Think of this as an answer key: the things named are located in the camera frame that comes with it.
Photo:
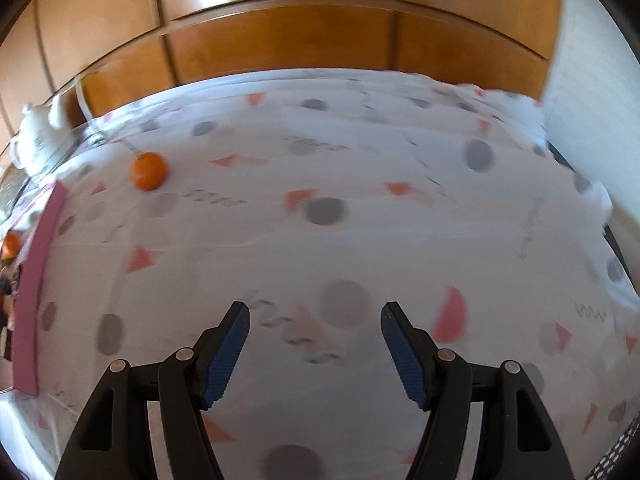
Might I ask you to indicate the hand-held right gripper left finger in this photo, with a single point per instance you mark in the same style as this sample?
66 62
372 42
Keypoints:
227 355

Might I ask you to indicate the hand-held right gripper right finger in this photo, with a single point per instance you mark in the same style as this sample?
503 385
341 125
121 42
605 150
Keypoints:
405 355

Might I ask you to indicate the orange mandarin with stem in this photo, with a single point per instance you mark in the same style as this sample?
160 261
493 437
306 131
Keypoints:
149 171

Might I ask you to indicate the pink shallow tray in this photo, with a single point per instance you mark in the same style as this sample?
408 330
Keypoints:
37 285

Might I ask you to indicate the woven wicker chair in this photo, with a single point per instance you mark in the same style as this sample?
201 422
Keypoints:
617 452

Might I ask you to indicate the white ceramic electric kettle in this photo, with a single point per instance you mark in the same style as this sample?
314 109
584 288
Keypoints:
40 135

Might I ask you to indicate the wooden wardrobe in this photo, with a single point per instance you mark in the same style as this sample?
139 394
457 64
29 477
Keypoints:
275 25

